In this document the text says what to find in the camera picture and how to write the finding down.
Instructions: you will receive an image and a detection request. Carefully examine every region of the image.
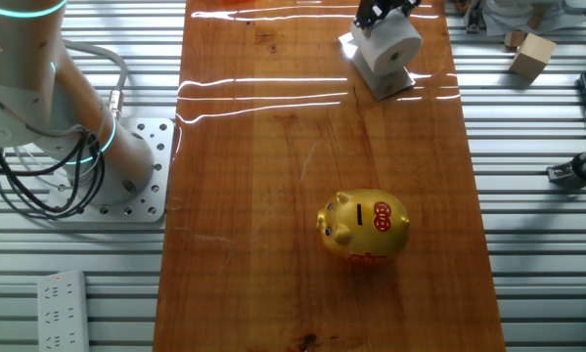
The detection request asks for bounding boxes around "white paper roll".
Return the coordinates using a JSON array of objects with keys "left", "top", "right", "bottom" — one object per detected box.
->
[{"left": 349, "top": 8, "right": 424, "bottom": 77}]

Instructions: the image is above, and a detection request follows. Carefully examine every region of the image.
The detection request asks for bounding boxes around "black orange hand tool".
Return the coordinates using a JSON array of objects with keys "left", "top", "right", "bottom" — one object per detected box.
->
[{"left": 461, "top": 0, "right": 484, "bottom": 34}]

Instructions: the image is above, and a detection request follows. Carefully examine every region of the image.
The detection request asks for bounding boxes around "tan wooden piece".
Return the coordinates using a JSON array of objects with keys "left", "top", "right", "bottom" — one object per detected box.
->
[{"left": 526, "top": 4, "right": 548, "bottom": 29}]

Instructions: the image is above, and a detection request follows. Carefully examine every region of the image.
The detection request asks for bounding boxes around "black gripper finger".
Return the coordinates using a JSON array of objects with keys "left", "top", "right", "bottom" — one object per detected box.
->
[
  {"left": 353, "top": 0, "right": 389, "bottom": 39},
  {"left": 400, "top": 0, "right": 423, "bottom": 19}
]

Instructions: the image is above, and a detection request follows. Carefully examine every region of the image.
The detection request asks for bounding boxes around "black clamp tool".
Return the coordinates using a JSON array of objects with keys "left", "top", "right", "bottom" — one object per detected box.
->
[{"left": 546, "top": 149, "right": 586, "bottom": 190}]

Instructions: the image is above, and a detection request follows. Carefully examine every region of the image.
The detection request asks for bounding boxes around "metal roll holder shelf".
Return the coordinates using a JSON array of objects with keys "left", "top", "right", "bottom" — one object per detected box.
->
[{"left": 338, "top": 31, "right": 416, "bottom": 103}]

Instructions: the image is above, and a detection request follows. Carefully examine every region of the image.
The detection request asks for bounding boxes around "grey cable metal connector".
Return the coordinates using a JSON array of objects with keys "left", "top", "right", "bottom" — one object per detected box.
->
[{"left": 63, "top": 40, "right": 129, "bottom": 121}]

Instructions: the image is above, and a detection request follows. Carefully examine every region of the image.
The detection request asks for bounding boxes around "large wooden block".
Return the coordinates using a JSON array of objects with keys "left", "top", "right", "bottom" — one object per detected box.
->
[{"left": 509, "top": 32, "right": 558, "bottom": 83}]

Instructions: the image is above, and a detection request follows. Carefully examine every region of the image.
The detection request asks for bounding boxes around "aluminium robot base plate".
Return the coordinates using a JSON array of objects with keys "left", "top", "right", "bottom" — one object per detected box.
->
[{"left": 45, "top": 116, "right": 176, "bottom": 224}]

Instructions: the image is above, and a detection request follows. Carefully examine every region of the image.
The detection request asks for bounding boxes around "gold piggy bank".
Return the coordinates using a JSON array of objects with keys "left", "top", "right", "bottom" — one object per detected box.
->
[{"left": 315, "top": 188, "right": 412, "bottom": 265}]

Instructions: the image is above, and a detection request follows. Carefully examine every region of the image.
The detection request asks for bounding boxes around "small wooden block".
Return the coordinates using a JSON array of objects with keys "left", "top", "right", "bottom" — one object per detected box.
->
[{"left": 504, "top": 29, "right": 527, "bottom": 49}]

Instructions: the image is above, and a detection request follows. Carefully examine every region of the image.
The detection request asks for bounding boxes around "black cable bundle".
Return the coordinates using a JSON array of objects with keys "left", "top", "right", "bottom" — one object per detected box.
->
[{"left": 0, "top": 82, "right": 107, "bottom": 220}]

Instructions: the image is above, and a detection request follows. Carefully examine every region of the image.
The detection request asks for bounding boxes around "grey cloth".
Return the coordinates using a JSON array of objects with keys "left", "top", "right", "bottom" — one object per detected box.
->
[{"left": 482, "top": 0, "right": 586, "bottom": 36}]

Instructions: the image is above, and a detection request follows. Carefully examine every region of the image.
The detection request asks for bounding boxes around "white power strip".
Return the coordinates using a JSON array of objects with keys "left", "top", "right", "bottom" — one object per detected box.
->
[{"left": 36, "top": 269, "right": 91, "bottom": 352}]

